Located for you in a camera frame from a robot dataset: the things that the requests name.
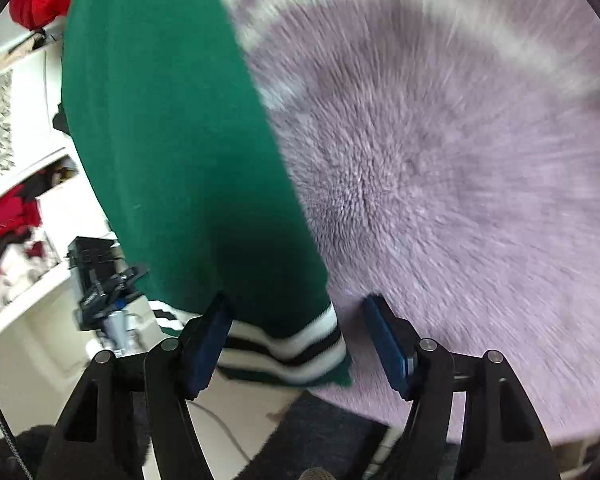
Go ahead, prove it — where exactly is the red clothes pile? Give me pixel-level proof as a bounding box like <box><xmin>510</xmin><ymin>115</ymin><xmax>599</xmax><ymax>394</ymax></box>
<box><xmin>0</xmin><ymin>182</ymin><xmax>43</xmax><ymax>261</ymax></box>

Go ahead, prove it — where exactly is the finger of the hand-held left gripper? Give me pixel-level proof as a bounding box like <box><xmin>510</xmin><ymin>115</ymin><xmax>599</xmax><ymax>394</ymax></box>
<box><xmin>112</xmin><ymin>266</ymin><xmax>150</xmax><ymax>295</ymax></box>

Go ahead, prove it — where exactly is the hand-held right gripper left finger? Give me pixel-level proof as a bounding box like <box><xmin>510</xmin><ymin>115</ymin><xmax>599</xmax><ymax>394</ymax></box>
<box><xmin>37</xmin><ymin>291</ymin><xmax>233</xmax><ymax>480</ymax></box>

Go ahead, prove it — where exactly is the black cable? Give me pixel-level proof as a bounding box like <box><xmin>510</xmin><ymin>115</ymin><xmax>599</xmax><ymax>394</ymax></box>
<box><xmin>0</xmin><ymin>360</ymin><xmax>33</xmax><ymax>480</ymax></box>

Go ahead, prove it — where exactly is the grey metal cylinder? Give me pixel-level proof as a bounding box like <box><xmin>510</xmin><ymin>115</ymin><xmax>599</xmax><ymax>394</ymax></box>
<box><xmin>104</xmin><ymin>310</ymin><xmax>132</xmax><ymax>353</ymax></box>

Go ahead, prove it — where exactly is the green and cream varsity jacket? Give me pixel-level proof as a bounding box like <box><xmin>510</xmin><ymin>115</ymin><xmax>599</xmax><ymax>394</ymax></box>
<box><xmin>60</xmin><ymin>0</ymin><xmax>353</xmax><ymax>388</ymax></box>

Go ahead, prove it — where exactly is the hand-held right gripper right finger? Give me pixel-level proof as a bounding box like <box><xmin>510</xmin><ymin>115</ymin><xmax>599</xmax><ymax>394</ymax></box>
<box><xmin>362</xmin><ymin>294</ymin><xmax>563</xmax><ymax>480</ymax></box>

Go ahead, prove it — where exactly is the purple fuzzy blanket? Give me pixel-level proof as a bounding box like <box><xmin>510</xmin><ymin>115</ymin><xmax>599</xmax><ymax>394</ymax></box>
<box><xmin>207</xmin><ymin>0</ymin><xmax>600</xmax><ymax>448</ymax></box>

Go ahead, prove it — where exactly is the white shelf unit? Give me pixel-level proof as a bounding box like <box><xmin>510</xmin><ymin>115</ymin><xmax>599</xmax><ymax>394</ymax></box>
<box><xmin>0</xmin><ymin>10</ymin><xmax>163</xmax><ymax>411</ymax></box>

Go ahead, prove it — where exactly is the dark grey rug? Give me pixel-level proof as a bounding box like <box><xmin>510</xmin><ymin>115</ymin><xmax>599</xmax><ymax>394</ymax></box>
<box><xmin>130</xmin><ymin>390</ymin><xmax>461</xmax><ymax>480</ymax></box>

